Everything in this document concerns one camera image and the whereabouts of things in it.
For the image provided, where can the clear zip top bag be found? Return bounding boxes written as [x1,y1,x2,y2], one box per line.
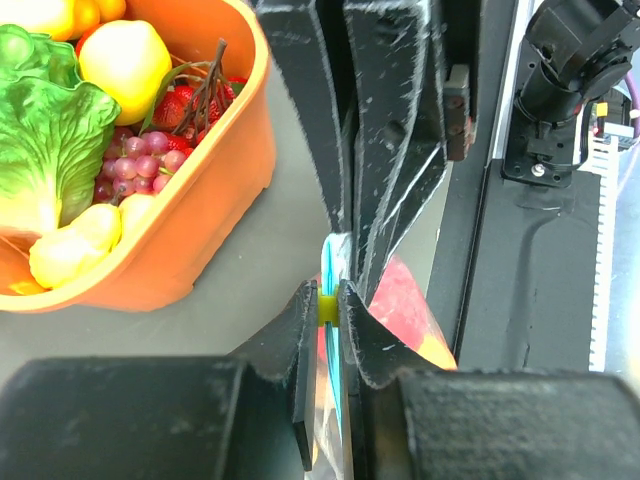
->
[309,232,459,480]

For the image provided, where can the fake orange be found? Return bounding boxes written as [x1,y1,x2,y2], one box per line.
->
[417,335,458,371]

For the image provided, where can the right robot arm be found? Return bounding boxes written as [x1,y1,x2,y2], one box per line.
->
[254,1,639,301]

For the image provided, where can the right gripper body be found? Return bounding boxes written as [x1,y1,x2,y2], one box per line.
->
[433,0,480,162]

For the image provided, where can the fake yellow pepper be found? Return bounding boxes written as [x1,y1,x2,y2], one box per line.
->
[28,192,156,290]

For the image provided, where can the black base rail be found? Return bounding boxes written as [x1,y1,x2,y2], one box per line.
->
[427,1,606,371]

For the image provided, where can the fake strawberries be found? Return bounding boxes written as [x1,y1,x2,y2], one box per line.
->
[151,77,247,156]

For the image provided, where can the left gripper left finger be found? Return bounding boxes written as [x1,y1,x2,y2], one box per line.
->
[1,281,319,479]

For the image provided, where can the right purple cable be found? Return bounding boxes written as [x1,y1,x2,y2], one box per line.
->
[619,69,640,136]

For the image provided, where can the orange plastic bin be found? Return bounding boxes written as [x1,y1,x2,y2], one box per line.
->
[1,1,276,313]

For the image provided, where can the fake red apple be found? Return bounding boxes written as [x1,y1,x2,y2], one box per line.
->
[368,255,444,351]

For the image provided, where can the fake yellow lemon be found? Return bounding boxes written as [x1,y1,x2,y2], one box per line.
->
[79,20,172,126]

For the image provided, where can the fake purple grapes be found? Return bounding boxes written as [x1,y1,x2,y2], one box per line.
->
[93,127,193,204]

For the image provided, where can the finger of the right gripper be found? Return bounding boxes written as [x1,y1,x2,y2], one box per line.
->
[254,1,350,232]
[344,1,446,303]

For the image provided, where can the fake green lettuce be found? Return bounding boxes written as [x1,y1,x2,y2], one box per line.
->
[1,24,121,238]

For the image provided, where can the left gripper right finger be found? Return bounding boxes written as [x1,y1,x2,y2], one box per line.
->
[338,281,639,479]

